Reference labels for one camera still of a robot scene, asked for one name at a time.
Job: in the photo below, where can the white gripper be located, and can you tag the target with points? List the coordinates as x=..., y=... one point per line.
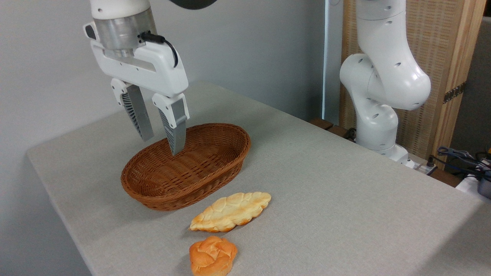
x=153, y=67

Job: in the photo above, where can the long leaf-shaped bread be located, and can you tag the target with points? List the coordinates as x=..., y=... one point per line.
x=230, y=211

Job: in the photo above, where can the brown oval wicker basket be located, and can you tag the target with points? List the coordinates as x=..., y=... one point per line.
x=199, y=172

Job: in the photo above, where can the round orange knotted bread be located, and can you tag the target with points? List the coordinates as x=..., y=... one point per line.
x=213, y=255

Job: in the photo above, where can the white power strip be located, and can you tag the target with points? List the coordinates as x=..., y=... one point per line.
x=422, y=165

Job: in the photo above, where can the wooden woven folding screen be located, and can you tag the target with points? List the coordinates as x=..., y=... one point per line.
x=433, y=38

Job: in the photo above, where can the dark metal screen hinge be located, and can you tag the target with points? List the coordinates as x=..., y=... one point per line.
x=454, y=92

